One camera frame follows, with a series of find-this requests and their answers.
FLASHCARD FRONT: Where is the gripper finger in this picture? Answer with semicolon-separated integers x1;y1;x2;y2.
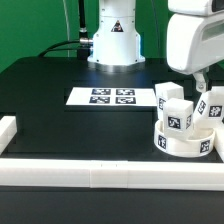
193;70;208;93

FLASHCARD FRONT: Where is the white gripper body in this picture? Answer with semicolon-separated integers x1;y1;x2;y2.
166;0;224;75

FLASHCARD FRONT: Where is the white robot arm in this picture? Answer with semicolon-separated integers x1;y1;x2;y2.
88;0;224;92

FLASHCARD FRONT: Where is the white marker sheet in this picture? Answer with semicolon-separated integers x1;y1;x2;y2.
66;87;157;107

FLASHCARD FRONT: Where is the black thick cable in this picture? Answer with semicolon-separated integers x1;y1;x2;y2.
37;0;94;59

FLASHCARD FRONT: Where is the black cable connector block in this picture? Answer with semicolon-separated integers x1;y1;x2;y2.
77;47;90;60

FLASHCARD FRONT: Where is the white front fence wall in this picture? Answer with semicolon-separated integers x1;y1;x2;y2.
0;158;224;191

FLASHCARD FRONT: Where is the thin white cable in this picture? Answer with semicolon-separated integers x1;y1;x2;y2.
62;0;72;58

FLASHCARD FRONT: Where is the white left fence wall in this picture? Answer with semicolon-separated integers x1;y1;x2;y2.
0;116;17;155

